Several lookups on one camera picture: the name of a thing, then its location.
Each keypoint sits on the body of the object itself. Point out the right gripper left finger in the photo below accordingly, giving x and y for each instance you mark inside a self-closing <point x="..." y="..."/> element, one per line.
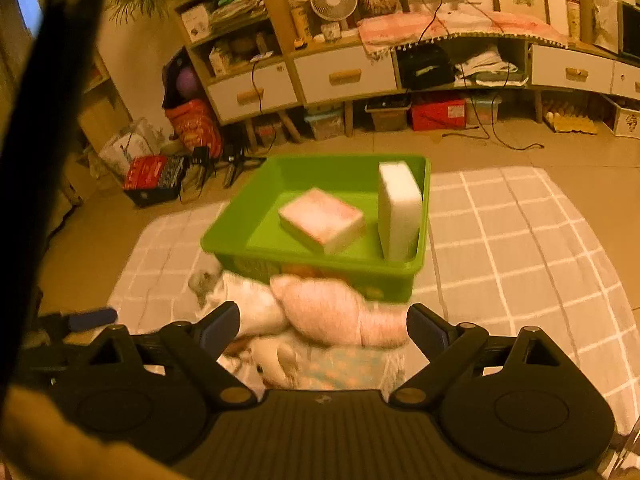
<point x="196" y="349"/>

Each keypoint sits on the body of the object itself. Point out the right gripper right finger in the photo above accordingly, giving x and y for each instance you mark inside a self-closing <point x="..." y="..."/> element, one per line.
<point x="452" y="352"/>

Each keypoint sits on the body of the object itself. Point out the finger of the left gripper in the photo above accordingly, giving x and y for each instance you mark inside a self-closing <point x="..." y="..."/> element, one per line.
<point x="78" y="322"/>

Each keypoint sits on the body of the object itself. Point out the doll with checked dress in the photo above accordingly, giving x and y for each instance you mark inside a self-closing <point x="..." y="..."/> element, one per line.
<point x="290" y="362"/>

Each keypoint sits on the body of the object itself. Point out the pink fluffy plush toy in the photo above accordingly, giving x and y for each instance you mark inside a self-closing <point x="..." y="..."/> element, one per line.
<point x="330" y="312"/>

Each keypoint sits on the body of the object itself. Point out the white sponge block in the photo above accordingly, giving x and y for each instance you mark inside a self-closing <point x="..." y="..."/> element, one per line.
<point x="400" y="207"/>

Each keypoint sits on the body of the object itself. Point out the pink sponge block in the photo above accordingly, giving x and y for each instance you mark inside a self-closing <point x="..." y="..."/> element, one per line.
<point x="322" y="222"/>

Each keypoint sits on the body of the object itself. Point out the grey small sock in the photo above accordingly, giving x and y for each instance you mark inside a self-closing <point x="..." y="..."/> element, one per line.
<point x="202" y="283"/>

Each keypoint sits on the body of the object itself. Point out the white baby garment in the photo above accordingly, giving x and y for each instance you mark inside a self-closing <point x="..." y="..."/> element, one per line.
<point x="260" y="312"/>

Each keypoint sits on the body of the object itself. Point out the green plastic bin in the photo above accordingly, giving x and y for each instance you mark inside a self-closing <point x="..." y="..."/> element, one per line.
<point x="247" y="238"/>

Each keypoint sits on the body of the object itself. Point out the red cardboard box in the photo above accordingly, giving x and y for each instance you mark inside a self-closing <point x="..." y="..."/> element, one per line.
<point x="154" y="179"/>

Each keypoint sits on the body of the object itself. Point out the black tripod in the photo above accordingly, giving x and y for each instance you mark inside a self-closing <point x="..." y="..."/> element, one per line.
<point x="234" y="160"/>

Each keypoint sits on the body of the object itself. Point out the orange printed bag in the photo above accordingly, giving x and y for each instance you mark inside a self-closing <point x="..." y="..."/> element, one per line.
<point x="196" y="126"/>

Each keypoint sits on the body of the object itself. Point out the red box under sideboard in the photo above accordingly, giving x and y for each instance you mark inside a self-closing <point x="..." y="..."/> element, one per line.
<point x="437" y="111"/>

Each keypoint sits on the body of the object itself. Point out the egg carton tray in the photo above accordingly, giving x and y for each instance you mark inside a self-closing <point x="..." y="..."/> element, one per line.
<point x="563" y="117"/>

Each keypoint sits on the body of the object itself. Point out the purple ball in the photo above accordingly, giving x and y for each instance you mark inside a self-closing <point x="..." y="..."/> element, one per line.
<point x="188" y="84"/>

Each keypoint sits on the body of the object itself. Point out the clear plastic storage box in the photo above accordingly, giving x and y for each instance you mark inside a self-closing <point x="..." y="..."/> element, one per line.
<point x="327" y="125"/>

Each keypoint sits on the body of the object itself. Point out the stack of folded clothes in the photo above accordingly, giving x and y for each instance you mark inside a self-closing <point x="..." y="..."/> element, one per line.
<point x="488" y="69"/>

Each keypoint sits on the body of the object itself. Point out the black bag in sideboard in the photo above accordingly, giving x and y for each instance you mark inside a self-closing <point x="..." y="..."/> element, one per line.
<point x="424" y="66"/>

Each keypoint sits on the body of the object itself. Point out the wooden shelf cabinet with drawers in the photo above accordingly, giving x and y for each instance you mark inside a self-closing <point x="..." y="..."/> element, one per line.
<point x="251" y="62"/>

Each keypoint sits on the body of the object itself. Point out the long low wooden sideboard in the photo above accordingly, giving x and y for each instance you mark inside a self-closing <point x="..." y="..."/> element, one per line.
<point x="603" y="84"/>

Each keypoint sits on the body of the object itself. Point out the pink checked cloth runner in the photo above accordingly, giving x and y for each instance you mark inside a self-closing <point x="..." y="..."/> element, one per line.
<point x="392" y="31"/>

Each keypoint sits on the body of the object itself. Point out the small white desk fan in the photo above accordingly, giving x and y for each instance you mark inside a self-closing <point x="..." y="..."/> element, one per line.
<point x="334" y="10"/>

